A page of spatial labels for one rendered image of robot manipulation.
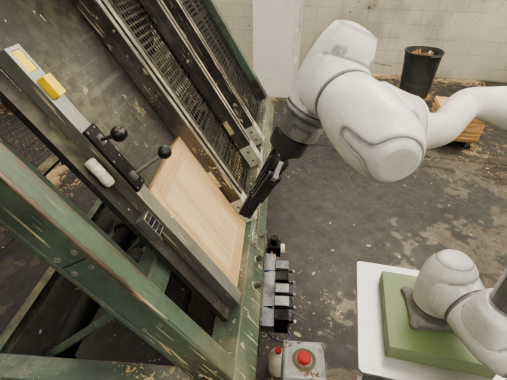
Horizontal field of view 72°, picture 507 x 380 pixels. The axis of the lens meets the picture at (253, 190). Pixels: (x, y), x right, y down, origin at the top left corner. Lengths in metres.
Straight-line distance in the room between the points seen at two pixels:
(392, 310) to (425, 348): 0.16
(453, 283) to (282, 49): 4.25
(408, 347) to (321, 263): 1.37
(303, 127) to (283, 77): 4.57
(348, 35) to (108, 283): 0.68
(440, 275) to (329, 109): 0.85
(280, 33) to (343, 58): 4.48
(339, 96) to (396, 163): 0.12
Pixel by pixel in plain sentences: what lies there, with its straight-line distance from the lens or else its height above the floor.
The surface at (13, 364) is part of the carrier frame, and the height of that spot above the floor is 0.79.
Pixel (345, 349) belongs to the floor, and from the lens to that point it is 2.26.
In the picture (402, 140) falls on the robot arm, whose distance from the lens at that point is 0.47.
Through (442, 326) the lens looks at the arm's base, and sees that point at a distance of 1.43.
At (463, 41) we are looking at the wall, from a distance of 6.70.
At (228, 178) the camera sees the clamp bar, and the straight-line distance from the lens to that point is 1.42.
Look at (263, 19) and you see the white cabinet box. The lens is 5.07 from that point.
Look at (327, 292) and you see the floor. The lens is 2.47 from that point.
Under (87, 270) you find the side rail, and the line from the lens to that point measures 0.85.
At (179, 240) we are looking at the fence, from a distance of 1.06.
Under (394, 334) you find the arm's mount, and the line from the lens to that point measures 1.38.
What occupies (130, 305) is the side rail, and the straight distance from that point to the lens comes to 0.90.
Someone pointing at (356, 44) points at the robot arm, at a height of 1.78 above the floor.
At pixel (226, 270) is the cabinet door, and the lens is 1.27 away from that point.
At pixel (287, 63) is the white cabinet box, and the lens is 5.13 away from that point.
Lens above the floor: 1.91
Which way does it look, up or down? 36 degrees down
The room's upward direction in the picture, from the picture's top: straight up
